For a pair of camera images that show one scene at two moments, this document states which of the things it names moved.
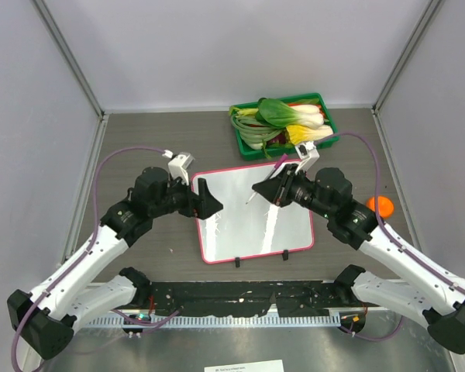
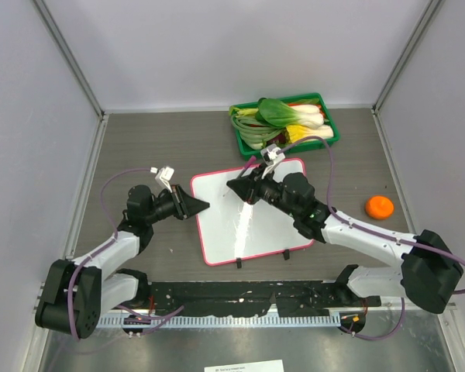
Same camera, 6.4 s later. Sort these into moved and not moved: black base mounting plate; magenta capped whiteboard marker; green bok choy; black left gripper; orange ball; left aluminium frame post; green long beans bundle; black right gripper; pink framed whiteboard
Moved: magenta capped whiteboard marker; black right gripper; black left gripper
Not moved: green bok choy; orange ball; pink framed whiteboard; green long beans bundle; black base mounting plate; left aluminium frame post
